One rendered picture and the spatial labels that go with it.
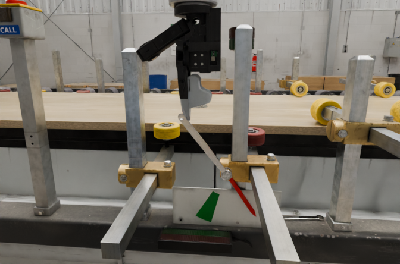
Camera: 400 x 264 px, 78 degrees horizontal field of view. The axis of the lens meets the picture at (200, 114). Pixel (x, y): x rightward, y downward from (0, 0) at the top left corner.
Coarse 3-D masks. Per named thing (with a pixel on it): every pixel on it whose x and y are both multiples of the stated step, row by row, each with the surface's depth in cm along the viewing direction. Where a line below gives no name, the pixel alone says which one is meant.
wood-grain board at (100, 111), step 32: (0, 96) 137; (64, 96) 137; (96, 96) 137; (160, 96) 137; (224, 96) 137; (256, 96) 137; (288, 96) 137; (320, 96) 137; (64, 128) 84; (96, 128) 83; (224, 128) 79; (288, 128) 77; (320, 128) 77
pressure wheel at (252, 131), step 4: (248, 128) 70; (252, 128) 70; (256, 128) 72; (260, 128) 72; (248, 132) 70; (252, 132) 69; (256, 132) 69; (260, 132) 68; (264, 132) 69; (248, 136) 67; (252, 136) 66; (256, 136) 66; (260, 136) 67; (264, 136) 69; (248, 140) 67; (252, 140) 67; (256, 140) 67; (260, 140) 67; (264, 140) 69; (248, 144) 67; (252, 144) 67; (256, 144) 67; (260, 144) 68
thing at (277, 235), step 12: (252, 168) 57; (252, 180) 53; (264, 180) 51; (264, 192) 46; (264, 204) 43; (276, 204) 43; (264, 216) 39; (276, 216) 39; (264, 228) 39; (276, 228) 37; (276, 240) 34; (288, 240) 34; (276, 252) 32; (288, 252) 32
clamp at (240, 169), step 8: (224, 160) 59; (248, 160) 59; (256, 160) 59; (264, 160) 59; (232, 168) 58; (240, 168) 58; (248, 168) 58; (264, 168) 57; (272, 168) 57; (232, 176) 58; (240, 176) 58; (248, 176) 58; (272, 176) 57
